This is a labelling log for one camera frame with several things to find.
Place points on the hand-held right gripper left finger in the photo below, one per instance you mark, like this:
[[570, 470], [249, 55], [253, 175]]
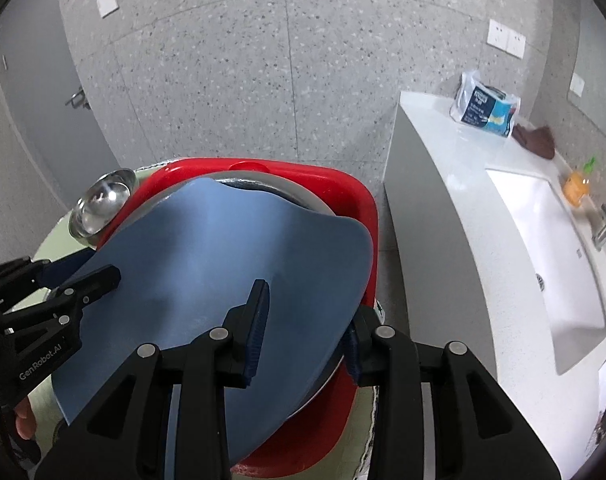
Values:
[[255, 332]]

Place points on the white double wall socket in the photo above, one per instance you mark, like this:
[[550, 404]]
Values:
[[505, 37]]

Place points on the wall mirror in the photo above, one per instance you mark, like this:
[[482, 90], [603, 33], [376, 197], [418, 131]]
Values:
[[603, 60]]

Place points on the white counter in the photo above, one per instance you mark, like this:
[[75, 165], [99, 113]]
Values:
[[458, 160]]

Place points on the person's left hand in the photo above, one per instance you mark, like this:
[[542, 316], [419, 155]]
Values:
[[25, 420]]

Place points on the white sink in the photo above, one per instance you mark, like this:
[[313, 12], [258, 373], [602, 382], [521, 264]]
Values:
[[548, 260]]

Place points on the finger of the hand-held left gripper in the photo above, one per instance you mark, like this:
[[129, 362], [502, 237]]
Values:
[[13, 275], [95, 282]]

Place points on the orange bottle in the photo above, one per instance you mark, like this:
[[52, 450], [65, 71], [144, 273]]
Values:
[[577, 187]]

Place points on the grey door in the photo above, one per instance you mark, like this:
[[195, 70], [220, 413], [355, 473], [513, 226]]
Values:
[[33, 110]]

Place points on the brown cloth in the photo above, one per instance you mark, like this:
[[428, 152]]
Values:
[[535, 141]]

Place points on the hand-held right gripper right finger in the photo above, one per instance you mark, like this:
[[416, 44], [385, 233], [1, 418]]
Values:
[[353, 355]]

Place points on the small stainless steel bowl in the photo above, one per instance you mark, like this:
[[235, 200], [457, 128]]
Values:
[[100, 205]]

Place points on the red plastic basin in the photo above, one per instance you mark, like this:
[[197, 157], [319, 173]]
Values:
[[328, 185]]

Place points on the blue plate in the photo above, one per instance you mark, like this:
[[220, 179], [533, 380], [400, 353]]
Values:
[[208, 260]]

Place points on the blue and white plastic packet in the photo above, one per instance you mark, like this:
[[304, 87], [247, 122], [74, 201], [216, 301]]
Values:
[[483, 105]]

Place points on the white wall switch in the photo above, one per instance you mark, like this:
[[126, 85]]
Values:
[[108, 2]]

